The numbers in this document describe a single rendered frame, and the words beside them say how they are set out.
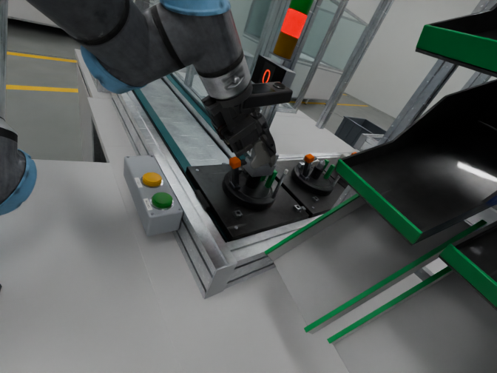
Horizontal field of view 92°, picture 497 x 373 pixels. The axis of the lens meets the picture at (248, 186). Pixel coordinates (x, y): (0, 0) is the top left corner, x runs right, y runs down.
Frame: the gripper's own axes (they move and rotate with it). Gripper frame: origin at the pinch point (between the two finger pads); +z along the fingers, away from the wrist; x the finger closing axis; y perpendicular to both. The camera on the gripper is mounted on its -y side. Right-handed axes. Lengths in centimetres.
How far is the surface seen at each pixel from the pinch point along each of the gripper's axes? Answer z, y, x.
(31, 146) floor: 46, 110, -178
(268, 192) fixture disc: 8.6, 4.0, 3.6
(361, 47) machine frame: 47, -100, -61
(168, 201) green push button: -5.8, 23.3, -0.3
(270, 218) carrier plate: 7.9, 8.0, 9.9
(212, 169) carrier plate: 4.3, 11.9, -9.8
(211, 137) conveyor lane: 17.8, 4.4, -36.2
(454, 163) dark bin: -9.7, -14.8, 28.6
